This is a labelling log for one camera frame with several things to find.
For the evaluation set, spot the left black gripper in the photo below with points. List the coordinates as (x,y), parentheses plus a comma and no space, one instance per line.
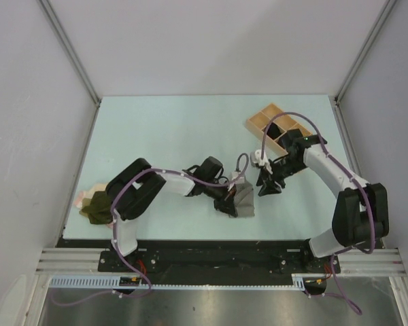
(225,204)

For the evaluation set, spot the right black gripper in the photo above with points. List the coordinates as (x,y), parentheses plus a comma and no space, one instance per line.
(269,187)

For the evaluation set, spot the grey beige underwear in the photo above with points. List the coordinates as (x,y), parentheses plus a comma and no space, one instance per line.
(244,200)

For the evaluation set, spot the olive green underwear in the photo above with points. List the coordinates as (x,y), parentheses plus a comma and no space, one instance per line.
(97,209)

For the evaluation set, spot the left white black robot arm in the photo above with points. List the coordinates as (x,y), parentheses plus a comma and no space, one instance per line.
(135,188)

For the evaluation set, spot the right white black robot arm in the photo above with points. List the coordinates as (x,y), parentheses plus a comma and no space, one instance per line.
(361,212)

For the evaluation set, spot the black rolled underwear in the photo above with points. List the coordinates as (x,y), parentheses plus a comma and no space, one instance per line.
(274,132)

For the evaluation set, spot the wooden compartment box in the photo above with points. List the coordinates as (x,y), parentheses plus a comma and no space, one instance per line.
(261,121)

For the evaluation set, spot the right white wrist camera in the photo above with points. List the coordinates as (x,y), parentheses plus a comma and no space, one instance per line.
(259,159)

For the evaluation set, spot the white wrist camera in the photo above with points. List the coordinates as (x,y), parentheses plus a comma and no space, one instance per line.
(259,159)
(237,178)

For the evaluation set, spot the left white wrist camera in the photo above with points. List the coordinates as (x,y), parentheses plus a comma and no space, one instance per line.
(237,178)

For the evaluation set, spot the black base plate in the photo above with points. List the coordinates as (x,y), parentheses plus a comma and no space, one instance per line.
(218,262)

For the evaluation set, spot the aluminium front rail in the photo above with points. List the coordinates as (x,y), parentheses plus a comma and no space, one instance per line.
(79,261)

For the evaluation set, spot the slotted cable duct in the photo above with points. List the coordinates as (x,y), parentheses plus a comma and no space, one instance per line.
(295,283)

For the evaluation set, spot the right aluminium frame post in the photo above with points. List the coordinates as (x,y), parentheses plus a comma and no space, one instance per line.
(367,44)

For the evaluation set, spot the aluminium frame post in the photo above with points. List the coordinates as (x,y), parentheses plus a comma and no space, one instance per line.
(367,44)
(70,52)

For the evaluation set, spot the left aluminium frame post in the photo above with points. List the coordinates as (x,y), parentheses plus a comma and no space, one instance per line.
(70,52)

